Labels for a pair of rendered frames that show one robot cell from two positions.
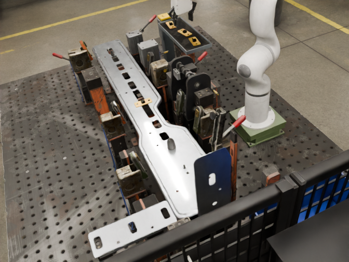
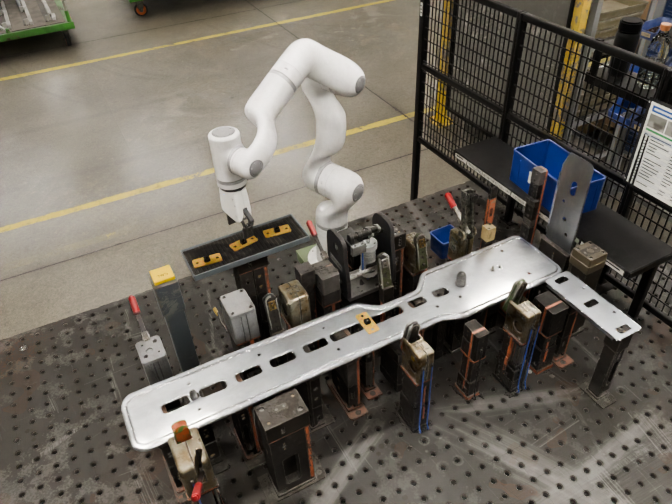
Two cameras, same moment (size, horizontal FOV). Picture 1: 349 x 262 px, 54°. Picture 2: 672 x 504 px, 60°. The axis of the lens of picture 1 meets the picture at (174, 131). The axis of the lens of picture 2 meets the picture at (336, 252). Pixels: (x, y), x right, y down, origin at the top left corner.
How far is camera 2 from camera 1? 2.04 m
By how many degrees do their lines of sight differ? 69
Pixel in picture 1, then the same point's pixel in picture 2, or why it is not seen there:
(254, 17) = (342, 130)
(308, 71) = (69, 291)
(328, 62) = (59, 266)
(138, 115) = (399, 324)
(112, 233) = (605, 318)
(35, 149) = not seen: outside the picture
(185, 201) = (541, 266)
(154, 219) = (572, 287)
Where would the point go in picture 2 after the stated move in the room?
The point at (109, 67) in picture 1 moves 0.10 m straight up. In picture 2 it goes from (247, 391) to (242, 367)
